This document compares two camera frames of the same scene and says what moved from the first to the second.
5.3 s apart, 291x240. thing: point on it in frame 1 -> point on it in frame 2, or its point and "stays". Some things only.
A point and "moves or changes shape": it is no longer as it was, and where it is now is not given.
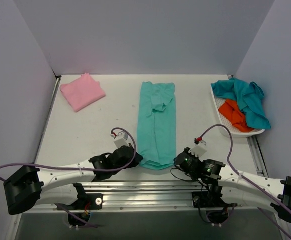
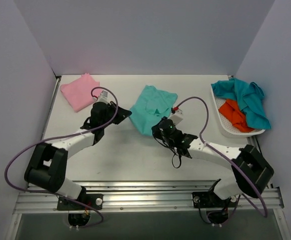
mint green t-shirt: x=156 y=125 moves or changes shape
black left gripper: x=135 y=158 -> x=118 y=113
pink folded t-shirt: x=82 y=92 stays
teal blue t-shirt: x=249 y=98 stays
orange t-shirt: x=231 y=110 stays
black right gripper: x=178 y=160 -> x=157 y=127
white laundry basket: x=228 y=128 stays
